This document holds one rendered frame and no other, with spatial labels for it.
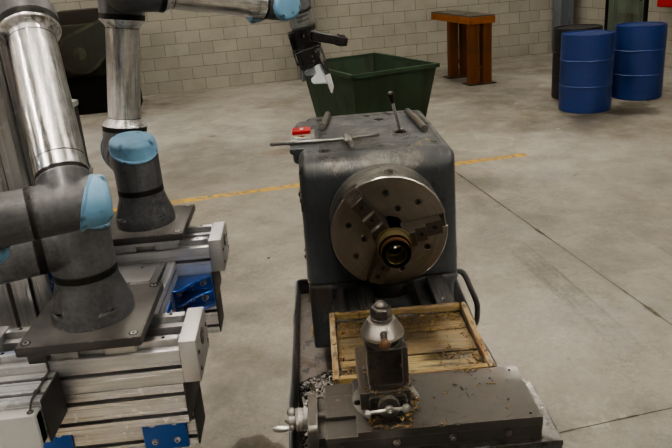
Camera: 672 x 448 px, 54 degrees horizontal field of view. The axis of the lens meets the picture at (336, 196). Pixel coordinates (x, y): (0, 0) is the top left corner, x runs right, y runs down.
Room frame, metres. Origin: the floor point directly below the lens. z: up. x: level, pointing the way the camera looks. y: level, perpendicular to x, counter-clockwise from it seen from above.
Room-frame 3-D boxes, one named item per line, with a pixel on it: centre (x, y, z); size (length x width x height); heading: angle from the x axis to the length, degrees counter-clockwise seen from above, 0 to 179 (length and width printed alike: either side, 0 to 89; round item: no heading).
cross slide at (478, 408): (1.05, -0.13, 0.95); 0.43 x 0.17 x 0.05; 91
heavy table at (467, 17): (10.48, -2.16, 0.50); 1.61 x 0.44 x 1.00; 11
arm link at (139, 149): (1.64, 0.51, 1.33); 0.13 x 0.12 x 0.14; 27
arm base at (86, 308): (1.14, 0.48, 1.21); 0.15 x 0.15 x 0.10
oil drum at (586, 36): (7.59, -3.01, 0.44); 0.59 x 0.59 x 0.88
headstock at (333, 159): (2.07, -0.11, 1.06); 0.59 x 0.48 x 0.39; 1
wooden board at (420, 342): (1.38, -0.14, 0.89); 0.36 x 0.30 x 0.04; 91
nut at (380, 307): (1.05, -0.06, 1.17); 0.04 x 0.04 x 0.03
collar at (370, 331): (1.05, -0.06, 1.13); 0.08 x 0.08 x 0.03
